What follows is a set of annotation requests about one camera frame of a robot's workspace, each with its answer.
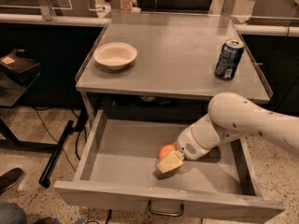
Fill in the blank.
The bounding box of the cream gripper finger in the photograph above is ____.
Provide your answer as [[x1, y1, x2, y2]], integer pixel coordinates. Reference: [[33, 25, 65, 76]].
[[155, 149, 185, 175]]

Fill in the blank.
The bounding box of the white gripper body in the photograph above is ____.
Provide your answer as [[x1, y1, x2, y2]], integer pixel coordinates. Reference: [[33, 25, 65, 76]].
[[176, 128, 209, 160]]

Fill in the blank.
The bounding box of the orange fruit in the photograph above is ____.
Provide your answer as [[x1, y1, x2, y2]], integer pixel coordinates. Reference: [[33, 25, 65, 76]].
[[158, 144, 183, 173]]

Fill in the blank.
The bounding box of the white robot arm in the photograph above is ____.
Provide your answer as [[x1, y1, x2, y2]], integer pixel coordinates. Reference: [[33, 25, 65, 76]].
[[156, 92, 299, 174]]

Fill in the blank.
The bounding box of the open grey top drawer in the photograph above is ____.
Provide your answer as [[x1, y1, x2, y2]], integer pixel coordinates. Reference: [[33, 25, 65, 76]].
[[54, 111, 284, 223]]

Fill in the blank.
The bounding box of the blue soda can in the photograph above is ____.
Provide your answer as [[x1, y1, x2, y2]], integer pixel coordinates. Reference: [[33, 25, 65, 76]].
[[214, 39, 244, 80]]

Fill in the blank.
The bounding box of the white paper bowl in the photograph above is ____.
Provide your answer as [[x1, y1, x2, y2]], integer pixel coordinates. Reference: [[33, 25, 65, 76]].
[[93, 42, 137, 70]]

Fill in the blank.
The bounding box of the black metal floor bar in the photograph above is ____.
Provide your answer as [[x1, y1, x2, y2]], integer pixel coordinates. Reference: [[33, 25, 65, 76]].
[[38, 120, 73, 189]]

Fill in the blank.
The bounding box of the dark shoe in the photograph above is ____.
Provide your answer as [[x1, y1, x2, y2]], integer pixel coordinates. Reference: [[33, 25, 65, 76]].
[[0, 167, 24, 194]]

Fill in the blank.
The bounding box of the blue jeans leg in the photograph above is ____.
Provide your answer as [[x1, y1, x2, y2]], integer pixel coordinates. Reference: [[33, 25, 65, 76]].
[[0, 202, 27, 224]]

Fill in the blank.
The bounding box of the black box on side table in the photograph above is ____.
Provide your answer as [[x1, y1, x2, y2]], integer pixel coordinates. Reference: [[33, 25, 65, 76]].
[[0, 49, 40, 86]]

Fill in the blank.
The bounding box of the metal drawer handle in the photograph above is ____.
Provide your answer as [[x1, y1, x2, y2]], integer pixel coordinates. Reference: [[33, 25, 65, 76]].
[[148, 201, 185, 217]]

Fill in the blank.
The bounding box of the black floor cable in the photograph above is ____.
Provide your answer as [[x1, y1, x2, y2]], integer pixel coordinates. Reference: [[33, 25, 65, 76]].
[[31, 106, 88, 173]]

